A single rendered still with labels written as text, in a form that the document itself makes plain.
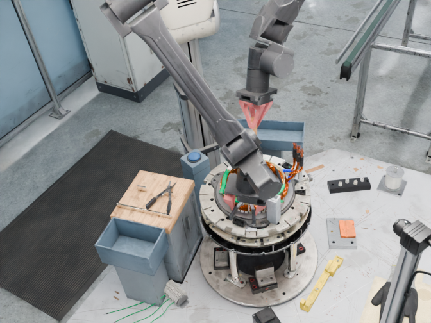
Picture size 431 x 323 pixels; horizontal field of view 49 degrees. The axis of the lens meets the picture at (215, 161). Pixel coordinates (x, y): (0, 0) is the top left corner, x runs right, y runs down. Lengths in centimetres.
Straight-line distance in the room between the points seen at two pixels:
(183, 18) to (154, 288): 81
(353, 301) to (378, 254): 20
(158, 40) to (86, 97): 307
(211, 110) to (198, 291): 75
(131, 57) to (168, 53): 262
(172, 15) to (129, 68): 215
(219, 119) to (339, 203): 89
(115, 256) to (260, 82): 62
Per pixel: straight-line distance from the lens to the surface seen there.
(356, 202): 180
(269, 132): 168
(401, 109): 358
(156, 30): 92
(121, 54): 355
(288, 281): 154
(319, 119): 341
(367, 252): 166
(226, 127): 100
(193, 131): 175
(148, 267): 135
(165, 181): 149
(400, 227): 94
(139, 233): 143
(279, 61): 110
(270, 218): 128
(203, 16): 150
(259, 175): 103
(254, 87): 117
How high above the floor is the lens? 210
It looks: 42 degrees down
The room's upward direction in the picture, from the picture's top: 7 degrees counter-clockwise
